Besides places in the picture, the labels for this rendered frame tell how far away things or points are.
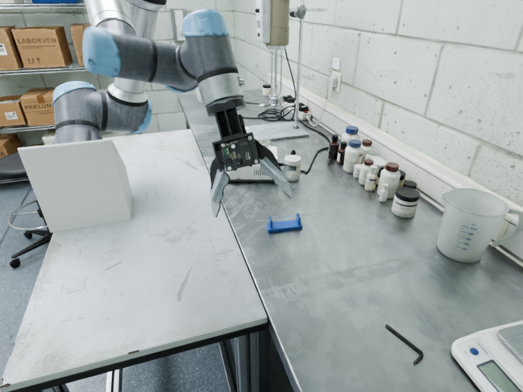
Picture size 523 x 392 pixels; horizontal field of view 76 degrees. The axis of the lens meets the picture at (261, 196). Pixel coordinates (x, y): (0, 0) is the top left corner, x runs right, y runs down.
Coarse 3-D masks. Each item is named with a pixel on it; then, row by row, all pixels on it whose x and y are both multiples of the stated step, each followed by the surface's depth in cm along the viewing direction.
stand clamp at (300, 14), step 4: (292, 8) 138; (296, 8) 139; (300, 8) 138; (304, 8) 139; (308, 8) 140; (312, 8) 141; (316, 8) 141; (320, 8) 141; (324, 8) 142; (292, 12) 146; (296, 12) 145; (300, 12) 139; (304, 12) 140; (292, 16) 147; (296, 16) 146; (300, 16) 140
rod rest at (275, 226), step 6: (270, 216) 95; (270, 222) 93; (276, 222) 96; (282, 222) 96; (288, 222) 96; (294, 222) 96; (300, 222) 96; (270, 228) 94; (276, 228) 94; (282, 228) 94; (288, 228) 95; (294, 228) 95; (300, 228) 95
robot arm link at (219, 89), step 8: (208, 80) 57; (216, 80) 56; (224, 80) 56; (232, 80) 57; (240, 80) 59; (200, 88) 58; (208, 88) 57; (216, 88) 56; (224, 88) 57; (232, 88) 57; (240, 88) 59; (208, 96) 57; (216, 96) 57; (224, 96) 57; (232, 96) 57; (240, 96) 59; (208, 104) 59
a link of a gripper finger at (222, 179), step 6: (216, 174) 63; (222, 174) 62; (216, 180) 63; (222, 180) 63; (228, 180) 64; (216, 186) 60; (222, 186) 64; (210, 192) 64; (216, 192) 62; (222, 192) 64; (216, 198) 64; (216, 204) 64; (216, 210) 64; (216, 216) 64
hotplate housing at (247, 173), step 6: (240, 168) 116; (246, 168) 116; (252, 168) 116; (258, 168) 116; (228, 174) 118; (234, 174) 118; (240, 174) 118; (246, 174) 118; (252, 174) 118; (258, 174) 117; (264, 174) 118; (234, 180) 119; (240, 180) 119; (246, 180) 119; (252, 180) 119; (258, 180) 119; (264, 180) 119; (270, 180) 119
